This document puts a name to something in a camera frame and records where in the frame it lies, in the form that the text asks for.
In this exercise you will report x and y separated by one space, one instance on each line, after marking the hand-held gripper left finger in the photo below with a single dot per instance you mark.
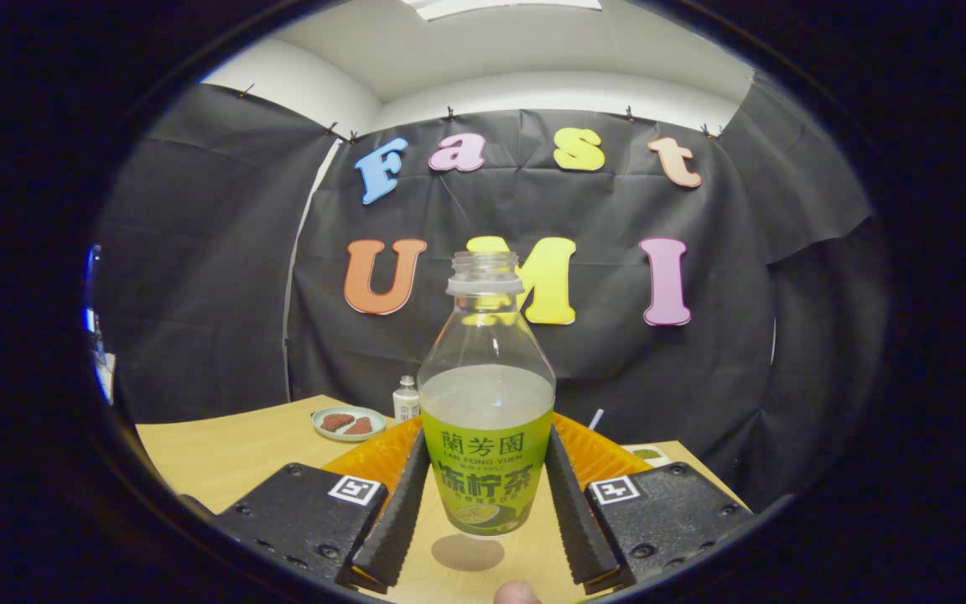
403 512

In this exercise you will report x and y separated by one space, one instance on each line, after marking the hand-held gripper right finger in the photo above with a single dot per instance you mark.
571 512

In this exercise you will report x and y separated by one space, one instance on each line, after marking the round brown coaster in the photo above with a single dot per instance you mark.
466 555

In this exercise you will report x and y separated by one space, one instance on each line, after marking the clear juice bottle green label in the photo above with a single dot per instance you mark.
487 470

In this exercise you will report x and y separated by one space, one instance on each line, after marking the small white green bottle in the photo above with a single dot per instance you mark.
406 403

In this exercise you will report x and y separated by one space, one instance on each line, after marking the pale green plate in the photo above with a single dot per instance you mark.
347 434

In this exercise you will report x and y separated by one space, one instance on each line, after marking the brown food piece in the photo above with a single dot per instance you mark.
359 427
334 421

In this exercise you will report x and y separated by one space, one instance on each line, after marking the white divided dish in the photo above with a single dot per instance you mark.
649 455

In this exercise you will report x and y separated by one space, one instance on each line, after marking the wooden table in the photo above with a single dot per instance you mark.
240 453

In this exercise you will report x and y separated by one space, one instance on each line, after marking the ceiling light panel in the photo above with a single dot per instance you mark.
500 7

